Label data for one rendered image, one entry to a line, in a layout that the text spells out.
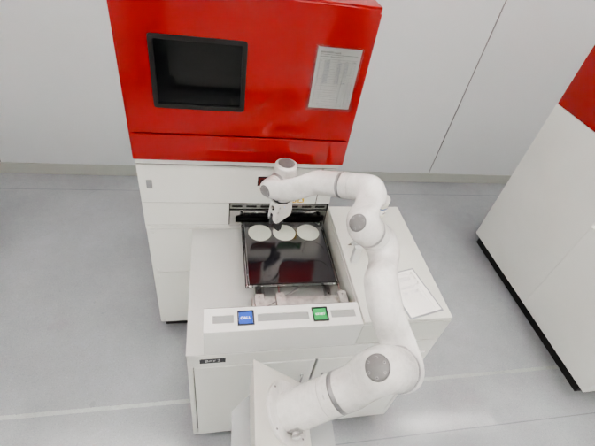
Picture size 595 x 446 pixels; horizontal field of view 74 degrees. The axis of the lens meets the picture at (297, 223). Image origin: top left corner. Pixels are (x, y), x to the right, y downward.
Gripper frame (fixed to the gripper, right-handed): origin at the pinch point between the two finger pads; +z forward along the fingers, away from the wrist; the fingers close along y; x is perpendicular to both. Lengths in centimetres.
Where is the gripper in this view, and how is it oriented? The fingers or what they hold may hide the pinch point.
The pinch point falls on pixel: (277, 225)
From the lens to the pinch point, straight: 166.8
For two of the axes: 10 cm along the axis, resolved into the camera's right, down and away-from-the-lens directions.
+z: -1.4, 7.3, 6.7
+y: 6.4, -4.5, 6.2
